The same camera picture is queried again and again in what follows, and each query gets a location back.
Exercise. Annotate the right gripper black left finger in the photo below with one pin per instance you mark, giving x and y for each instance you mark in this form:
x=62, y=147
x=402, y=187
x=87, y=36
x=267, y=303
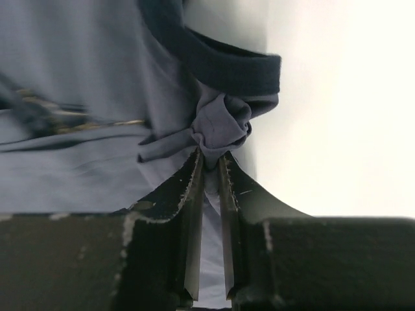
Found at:
x=162, y=239

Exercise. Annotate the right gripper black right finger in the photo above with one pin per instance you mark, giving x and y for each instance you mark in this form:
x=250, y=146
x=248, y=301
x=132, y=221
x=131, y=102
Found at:
x=245, y=208

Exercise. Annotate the blue tank top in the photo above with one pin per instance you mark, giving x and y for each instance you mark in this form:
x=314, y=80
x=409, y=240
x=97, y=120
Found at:
x=102, y=102

